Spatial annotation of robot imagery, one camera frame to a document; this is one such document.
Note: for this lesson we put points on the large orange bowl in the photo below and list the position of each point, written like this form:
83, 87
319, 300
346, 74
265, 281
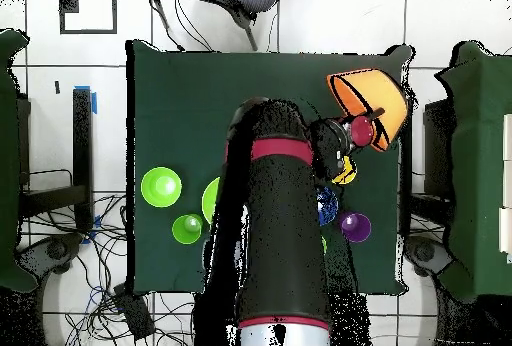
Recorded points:
376, 94

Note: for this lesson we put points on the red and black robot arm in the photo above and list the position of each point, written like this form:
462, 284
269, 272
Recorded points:
280, 202

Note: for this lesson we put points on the yellow ribbed cup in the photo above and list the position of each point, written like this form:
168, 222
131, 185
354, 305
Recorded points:
348, 170

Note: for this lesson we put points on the blue ribbed bowl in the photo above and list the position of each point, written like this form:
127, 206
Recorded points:
330, 198

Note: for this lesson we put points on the purple cup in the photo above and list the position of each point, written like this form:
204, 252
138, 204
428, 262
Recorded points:
358, 230

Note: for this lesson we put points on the green cloth side table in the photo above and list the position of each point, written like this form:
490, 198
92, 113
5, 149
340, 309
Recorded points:
8, 162
480, 142

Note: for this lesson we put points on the white shelf unit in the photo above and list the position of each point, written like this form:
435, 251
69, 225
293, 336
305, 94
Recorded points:
507, 142

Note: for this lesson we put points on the black chair base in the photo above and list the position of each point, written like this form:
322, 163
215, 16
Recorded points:
56, 250
424, 250

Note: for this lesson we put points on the grey office chair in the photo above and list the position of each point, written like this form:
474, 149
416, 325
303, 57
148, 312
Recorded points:
256, 0

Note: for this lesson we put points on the large green bowl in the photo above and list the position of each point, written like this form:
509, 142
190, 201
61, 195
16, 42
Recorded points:
211, 202

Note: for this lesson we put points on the dark green tablecloth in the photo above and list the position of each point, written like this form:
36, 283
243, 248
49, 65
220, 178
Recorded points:
168, 82

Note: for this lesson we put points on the green smooth cup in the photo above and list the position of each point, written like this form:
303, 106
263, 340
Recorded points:
184, 232

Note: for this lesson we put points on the small green ribbed bowl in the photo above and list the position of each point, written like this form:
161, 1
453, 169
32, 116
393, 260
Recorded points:
160, 188

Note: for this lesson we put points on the blue tape strip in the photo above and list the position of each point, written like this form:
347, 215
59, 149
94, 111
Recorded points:
94, 104

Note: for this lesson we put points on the black power strip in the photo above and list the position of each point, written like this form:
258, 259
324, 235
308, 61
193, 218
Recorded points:
134, 314

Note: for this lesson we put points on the small black floor object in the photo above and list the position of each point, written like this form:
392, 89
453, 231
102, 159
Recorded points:
57, 87

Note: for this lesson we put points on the black square floor frame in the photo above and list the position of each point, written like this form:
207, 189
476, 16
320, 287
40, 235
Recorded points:
68, 2

